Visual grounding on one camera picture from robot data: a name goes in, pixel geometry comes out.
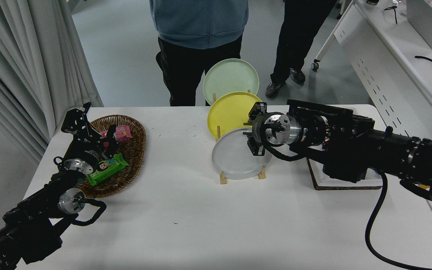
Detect green snack pack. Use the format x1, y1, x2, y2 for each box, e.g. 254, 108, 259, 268
87, 153, 129, 186

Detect white tray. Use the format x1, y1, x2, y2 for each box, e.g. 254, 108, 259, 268
306, 106, 384, 188

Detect brown wicker basket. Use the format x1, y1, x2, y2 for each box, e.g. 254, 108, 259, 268
74, 115, 147, 199

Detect white curtain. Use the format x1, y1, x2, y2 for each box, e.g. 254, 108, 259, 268
0, 0, 104, 165

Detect person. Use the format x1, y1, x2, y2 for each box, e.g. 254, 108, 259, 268
150, 0, 249, 107
265, 0, 338, 99

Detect pale green plate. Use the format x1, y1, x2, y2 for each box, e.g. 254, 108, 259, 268
202, 58, 260, 106

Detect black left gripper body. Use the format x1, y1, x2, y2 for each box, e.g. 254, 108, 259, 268
64, 137, 105, 171

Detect wooden plate rack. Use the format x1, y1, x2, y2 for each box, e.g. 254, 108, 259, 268
212, 89, 267, 185

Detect yellow plate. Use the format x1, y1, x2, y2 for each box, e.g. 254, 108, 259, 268
207, 91, 264, 140

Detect thin black cable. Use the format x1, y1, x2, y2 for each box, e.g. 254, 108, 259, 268
384, 6, 398, 24

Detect white desk with perforated panel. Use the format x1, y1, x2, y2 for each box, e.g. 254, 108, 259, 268
311, 0, 432, 137

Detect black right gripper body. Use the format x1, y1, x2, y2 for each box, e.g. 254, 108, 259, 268
251, 112, 273, 151

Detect silver laptop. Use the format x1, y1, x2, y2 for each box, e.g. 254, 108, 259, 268
406, 0, 432, 51

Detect pink snack pack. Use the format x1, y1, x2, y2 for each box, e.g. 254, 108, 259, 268
99, 126, 132, 149

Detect grey plate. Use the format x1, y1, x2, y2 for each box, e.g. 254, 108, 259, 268
211, 127, 273, 180

